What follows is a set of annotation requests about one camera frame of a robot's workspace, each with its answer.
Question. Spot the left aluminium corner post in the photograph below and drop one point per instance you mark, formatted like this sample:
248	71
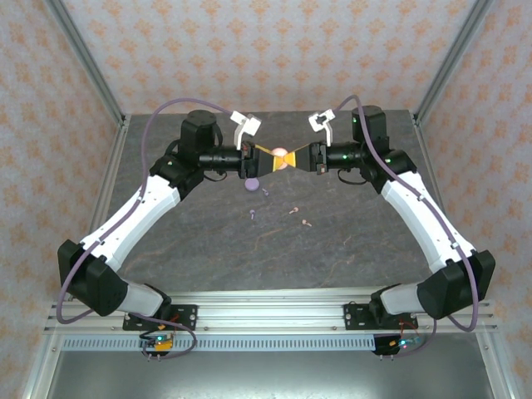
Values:
88	62

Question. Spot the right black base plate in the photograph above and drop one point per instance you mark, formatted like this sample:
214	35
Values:
353	316

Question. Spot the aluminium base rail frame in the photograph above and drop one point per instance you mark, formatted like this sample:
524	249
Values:
270	309

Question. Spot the right aluminium side rail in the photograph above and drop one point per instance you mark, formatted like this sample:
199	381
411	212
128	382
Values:
423	141

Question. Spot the aluminium corner post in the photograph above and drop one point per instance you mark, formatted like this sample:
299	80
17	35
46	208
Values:
88	62
451	62

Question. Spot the aluminium side rail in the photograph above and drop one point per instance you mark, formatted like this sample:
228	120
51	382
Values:
423	141
110	174

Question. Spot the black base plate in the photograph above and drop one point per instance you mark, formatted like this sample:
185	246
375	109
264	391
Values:
353	316
187	311

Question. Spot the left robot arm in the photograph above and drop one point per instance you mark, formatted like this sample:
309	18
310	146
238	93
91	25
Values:
124	224

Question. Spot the left aluminium side rail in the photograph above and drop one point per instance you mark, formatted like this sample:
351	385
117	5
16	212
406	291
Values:
110	174

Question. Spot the grey metal sheet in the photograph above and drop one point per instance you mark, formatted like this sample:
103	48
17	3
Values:
270	378

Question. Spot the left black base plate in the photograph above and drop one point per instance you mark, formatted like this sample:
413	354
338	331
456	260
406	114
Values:
187	311

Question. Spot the right aluminium corner post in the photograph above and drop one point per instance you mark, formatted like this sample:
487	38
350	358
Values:
451	62

